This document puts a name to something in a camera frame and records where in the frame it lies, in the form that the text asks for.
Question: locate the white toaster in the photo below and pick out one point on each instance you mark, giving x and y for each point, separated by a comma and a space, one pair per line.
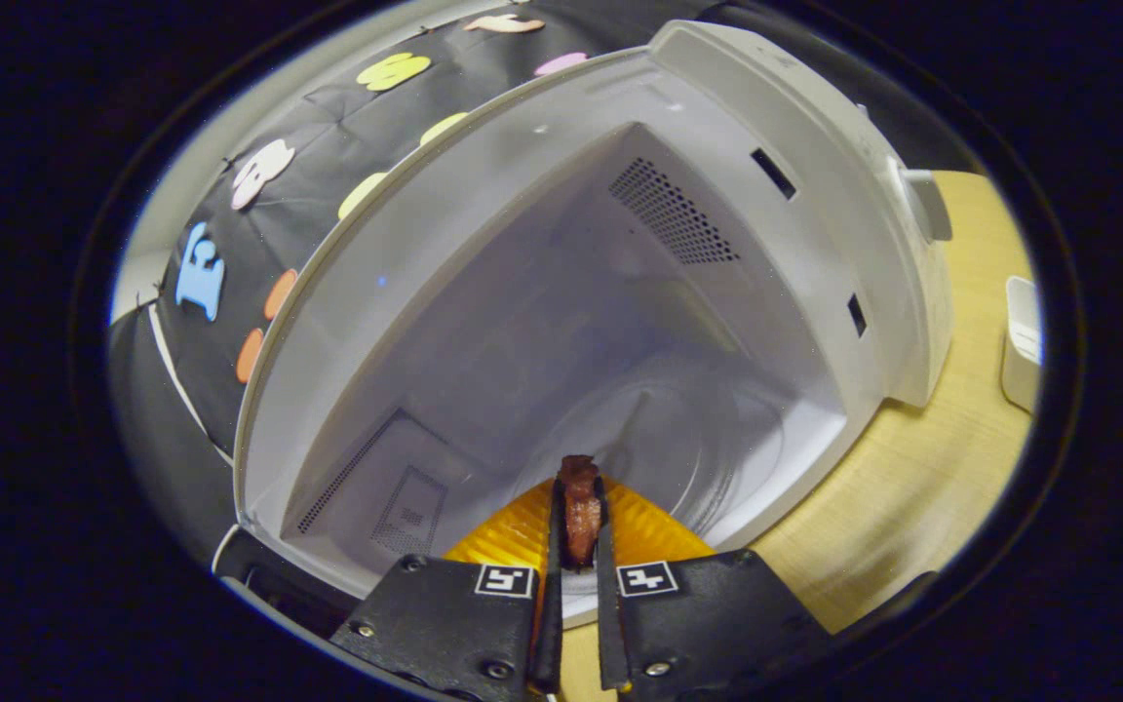
1022, 351

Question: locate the brown meat piece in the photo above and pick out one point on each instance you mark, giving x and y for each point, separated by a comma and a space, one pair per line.
581, 512

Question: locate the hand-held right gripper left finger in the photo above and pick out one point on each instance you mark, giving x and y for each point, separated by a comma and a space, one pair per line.
550, 624

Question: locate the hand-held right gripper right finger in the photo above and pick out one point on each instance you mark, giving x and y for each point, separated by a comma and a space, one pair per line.
608, 624

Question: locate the white microwave oven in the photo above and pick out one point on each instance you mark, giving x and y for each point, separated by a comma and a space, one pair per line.
484, 292

